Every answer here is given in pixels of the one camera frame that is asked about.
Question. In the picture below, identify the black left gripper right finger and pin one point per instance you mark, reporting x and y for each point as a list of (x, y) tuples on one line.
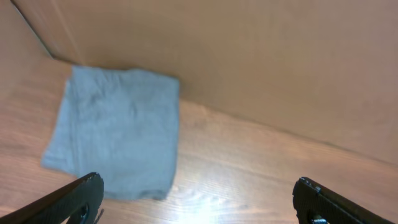
[(315, 203)]

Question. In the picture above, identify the grey shorts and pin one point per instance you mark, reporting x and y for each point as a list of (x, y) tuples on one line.
[(122, 124)]

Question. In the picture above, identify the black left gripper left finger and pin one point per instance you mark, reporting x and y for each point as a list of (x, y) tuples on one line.
[(76, 203)]

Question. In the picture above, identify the cardboard back wall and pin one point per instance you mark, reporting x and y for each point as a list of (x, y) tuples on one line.
[(326, 70)]

